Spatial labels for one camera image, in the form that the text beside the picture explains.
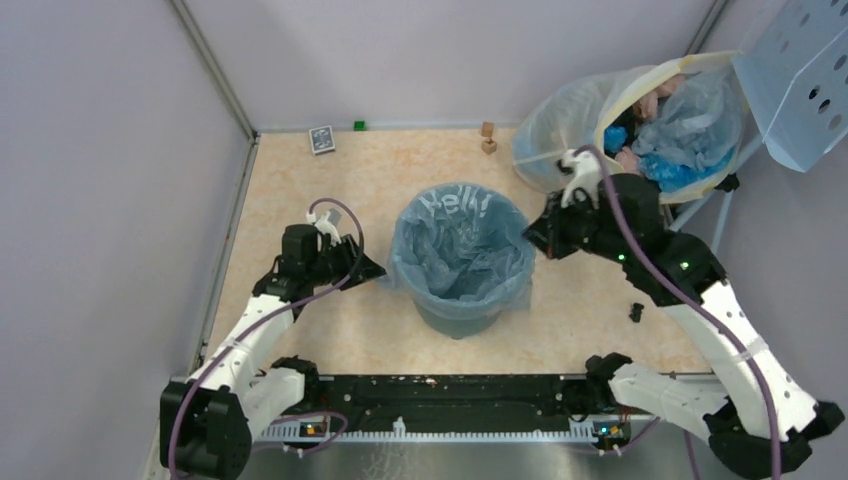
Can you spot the light blue trash bag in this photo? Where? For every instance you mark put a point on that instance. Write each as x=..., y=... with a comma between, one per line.
x=459, y=252

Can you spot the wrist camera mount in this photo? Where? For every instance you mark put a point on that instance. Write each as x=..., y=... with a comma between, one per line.
x=327, y=224
x=583, y=167

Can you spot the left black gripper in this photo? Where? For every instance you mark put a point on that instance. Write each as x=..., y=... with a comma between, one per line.
x=367, y=270

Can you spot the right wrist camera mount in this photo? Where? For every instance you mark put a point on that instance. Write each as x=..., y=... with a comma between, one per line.
x=583, y=167

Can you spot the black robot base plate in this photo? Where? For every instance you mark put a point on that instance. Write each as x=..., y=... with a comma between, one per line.
x=521, y=403

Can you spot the small wooden block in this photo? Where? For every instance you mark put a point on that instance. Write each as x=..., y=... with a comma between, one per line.
x=488, y=144

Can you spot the small black floor piece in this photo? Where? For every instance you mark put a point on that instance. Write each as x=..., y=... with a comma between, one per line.
x=636, y=311

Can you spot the white cable comb strip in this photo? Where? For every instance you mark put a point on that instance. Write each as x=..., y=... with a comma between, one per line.
x=296, y=432

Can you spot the teal plastic trash bin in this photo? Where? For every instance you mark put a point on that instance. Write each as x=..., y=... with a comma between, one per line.
x=457, y=321

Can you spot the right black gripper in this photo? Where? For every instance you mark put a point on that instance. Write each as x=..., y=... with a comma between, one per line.
x=546, y=232

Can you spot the perforated white metal panel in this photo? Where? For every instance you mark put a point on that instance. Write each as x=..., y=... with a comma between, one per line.
x=794, y=77

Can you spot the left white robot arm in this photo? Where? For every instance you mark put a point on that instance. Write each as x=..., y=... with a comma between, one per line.
x=210, y=421

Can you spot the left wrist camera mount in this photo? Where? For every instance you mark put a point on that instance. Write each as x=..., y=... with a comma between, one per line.
x=327, y=224

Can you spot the playing card deck box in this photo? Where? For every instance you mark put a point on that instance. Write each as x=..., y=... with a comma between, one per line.
x=322, y=140

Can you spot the large translucent sack of bags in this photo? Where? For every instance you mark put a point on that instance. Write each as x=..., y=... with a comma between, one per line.
x=679, y=124

